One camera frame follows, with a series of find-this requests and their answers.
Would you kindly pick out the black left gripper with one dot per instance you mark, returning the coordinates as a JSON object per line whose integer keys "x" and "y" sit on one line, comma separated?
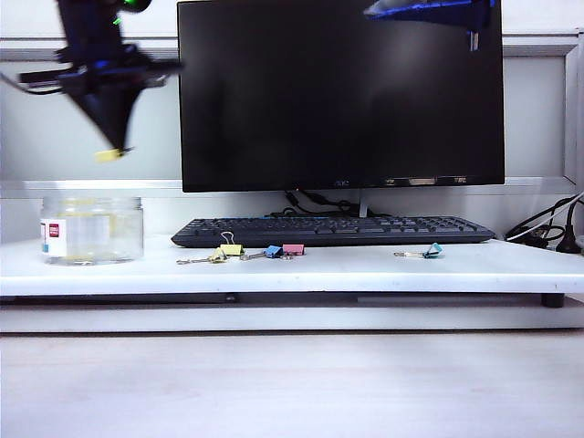
{"x": 100, "y": 75}

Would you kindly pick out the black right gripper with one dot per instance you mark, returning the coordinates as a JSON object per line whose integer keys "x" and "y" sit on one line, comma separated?
{"x": 482, "y": 13}

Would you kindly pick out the round transparent plastic box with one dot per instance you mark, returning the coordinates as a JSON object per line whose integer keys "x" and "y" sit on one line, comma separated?
{"x": 91, "y": 237}

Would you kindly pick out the black computer monitor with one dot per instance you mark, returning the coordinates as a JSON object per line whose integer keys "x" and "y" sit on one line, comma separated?
{"x": 337, "y": 91}

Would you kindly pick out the silver monitor stand leg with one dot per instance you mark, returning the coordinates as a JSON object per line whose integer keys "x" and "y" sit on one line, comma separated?
{"x": 363, "y": 205}

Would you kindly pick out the blue binder clip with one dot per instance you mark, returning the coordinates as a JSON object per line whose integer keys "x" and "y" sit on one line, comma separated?
{"x": 273, "y": 250}

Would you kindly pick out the pink binder clip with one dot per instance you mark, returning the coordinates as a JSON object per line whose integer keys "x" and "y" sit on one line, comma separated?
{"x": 293, "y": 249}

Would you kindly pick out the black computer keyboard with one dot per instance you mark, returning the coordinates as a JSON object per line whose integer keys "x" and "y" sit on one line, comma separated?
{"x": 328, "y": 230}

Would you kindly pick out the teal binder clip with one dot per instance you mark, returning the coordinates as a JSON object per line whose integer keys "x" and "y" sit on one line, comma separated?
{"x": 433, "y": 251}

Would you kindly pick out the white raised desk board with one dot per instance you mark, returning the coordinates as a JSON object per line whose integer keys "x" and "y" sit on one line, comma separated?
{"x": 319, "y": 274}

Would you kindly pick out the black power plug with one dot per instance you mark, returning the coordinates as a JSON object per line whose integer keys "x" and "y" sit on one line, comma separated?
{"x": 568, "y": 244}

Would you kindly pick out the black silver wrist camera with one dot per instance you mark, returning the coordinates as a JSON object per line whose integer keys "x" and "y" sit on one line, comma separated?
{"x": 159, "y": 78}

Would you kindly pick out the grey partition frame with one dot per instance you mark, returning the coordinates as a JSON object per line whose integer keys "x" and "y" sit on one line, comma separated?
{"x": 538, "y": 48}

